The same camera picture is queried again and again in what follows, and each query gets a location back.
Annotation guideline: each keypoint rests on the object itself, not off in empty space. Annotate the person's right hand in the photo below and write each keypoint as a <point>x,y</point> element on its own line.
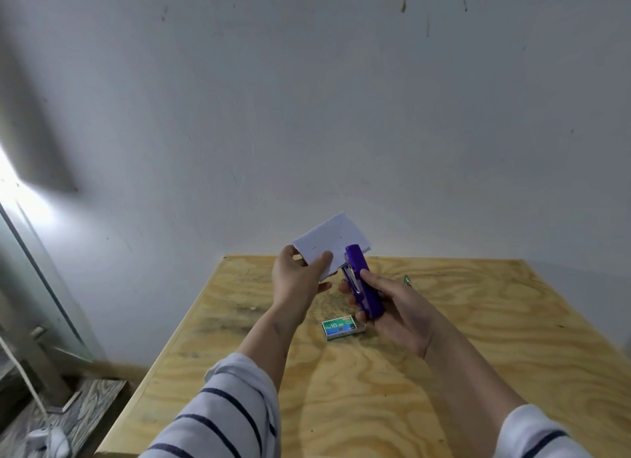
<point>402,317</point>

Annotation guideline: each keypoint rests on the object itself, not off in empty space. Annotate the person's left hand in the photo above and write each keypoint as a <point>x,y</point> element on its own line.
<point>292,287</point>

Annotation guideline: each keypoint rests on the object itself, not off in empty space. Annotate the person's right thumb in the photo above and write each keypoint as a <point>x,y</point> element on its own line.
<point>373,281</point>

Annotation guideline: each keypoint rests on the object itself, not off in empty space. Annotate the person's left thumb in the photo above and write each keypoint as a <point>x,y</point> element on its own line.
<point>321,262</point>

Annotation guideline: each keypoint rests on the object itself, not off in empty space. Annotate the purple stapler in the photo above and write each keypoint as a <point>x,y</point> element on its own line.
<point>362,275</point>

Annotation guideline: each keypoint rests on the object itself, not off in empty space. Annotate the white paper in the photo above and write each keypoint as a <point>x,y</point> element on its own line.
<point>328,235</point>

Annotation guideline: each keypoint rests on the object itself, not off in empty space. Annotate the person's right forearm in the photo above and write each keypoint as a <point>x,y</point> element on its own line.
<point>485,401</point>

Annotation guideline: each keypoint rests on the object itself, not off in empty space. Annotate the person's left forearm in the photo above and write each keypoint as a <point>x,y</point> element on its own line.
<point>236,388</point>

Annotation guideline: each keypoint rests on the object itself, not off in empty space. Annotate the green staple box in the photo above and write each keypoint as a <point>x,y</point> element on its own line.
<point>342,326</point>

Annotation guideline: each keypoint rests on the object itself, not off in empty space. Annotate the glass door panel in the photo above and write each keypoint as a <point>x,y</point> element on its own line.
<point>34,285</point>

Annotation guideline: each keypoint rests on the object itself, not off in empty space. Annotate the white plug adapter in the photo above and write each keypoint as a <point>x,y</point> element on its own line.
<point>47,443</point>

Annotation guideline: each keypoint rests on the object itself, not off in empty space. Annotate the grey metal door frame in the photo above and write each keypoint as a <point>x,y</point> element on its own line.
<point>37,369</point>

